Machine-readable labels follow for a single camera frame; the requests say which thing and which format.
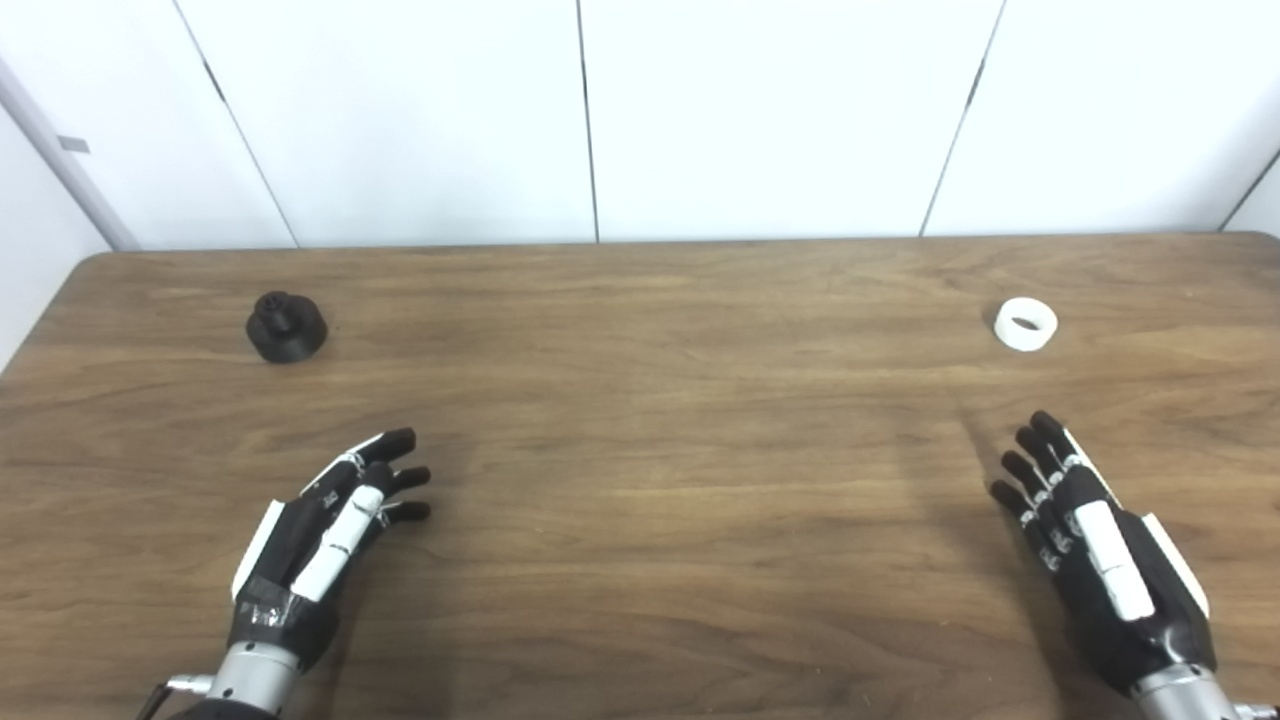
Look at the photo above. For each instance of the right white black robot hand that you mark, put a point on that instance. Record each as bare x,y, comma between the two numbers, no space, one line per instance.
1135,590

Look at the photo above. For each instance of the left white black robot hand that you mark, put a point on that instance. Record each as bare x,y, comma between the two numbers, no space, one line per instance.
300,545

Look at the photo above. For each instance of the round black part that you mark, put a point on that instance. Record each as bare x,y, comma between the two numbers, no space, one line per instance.
290,335

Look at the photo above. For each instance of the small gray wall tag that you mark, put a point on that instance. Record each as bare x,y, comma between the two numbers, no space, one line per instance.
73,144

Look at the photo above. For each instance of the gray wall corner post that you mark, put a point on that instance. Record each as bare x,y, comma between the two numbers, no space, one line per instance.
60,150

